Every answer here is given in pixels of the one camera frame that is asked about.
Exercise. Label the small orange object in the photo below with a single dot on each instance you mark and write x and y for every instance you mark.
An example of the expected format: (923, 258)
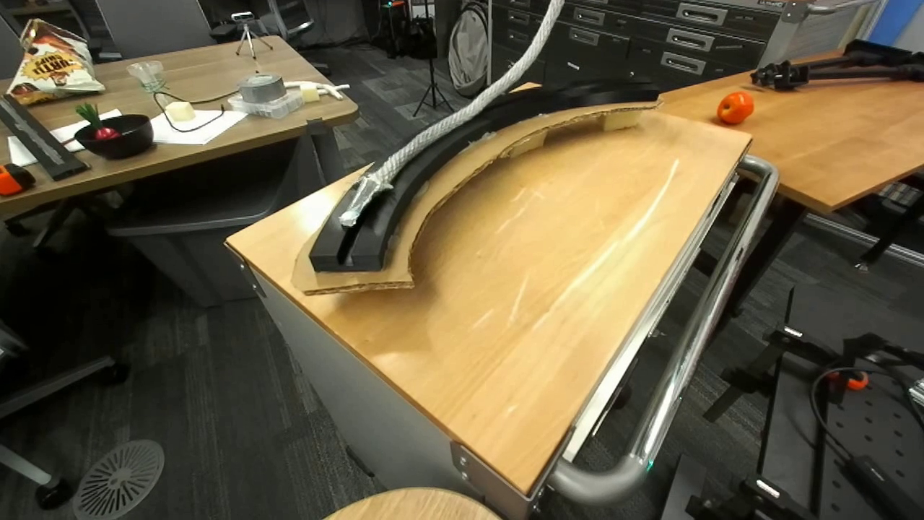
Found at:
(6, 184)

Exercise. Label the black light stand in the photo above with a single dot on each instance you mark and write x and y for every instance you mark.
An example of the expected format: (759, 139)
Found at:
(433, 89)

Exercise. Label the round mesh fan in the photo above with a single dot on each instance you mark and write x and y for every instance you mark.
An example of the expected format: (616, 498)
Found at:
(469, 47)

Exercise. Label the clear plastic box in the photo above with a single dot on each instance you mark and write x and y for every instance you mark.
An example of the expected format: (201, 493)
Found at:
(277, 108)

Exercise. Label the round wooden stool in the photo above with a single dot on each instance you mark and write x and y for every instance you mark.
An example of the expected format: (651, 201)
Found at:
(413, 508)

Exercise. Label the grey tape roll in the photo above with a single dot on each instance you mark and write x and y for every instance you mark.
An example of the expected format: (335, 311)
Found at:
(260, 92)

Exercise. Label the grey drawer cabinet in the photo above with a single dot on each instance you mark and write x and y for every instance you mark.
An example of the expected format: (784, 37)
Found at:
(625, 38)

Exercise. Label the white paper sheet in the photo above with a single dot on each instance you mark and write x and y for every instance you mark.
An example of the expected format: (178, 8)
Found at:
(29, 148)
(205, 132)

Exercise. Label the small silver tripod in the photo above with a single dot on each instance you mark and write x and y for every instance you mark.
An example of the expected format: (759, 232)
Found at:
(253, 32)

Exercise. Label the orange ball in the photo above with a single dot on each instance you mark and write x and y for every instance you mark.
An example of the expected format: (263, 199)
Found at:
(733, 108)

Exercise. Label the cream cylinder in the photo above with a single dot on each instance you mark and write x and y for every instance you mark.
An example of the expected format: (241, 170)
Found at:
(179, 112)

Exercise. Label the black metal stand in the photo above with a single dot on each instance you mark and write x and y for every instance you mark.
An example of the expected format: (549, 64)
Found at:
(780, 333)

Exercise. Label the wooden office desk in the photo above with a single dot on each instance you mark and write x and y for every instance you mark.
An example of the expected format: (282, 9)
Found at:
(192, 67)

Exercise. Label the black bowl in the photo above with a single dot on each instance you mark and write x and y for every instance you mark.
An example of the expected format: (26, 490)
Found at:
(124, 142)

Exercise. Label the black folded tripod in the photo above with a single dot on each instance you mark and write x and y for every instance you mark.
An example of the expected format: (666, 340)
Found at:
(790, 76)

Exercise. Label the red toy radish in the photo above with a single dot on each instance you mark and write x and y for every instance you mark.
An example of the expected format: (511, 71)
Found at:
(104, 134)

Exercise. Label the grey office chair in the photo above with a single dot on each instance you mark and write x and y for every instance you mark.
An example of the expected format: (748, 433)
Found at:
(154, 25)

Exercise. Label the wooden desk with black legs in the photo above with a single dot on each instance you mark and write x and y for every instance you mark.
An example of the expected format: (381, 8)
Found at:
(846, 134)

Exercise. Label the grey perforated round disc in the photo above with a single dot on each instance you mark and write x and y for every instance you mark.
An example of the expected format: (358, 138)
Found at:
(120, 477)

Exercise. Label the office chair base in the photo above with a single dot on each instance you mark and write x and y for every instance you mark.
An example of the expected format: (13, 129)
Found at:
(59, 379)

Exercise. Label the black flat bar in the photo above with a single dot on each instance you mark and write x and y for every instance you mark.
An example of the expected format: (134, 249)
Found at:
(39, 139)

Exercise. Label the chips bag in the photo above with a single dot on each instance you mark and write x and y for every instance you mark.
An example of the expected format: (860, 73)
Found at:
(52, 67)

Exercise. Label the black optical breadboard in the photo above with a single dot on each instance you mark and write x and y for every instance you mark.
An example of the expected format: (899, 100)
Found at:
(884, 434)

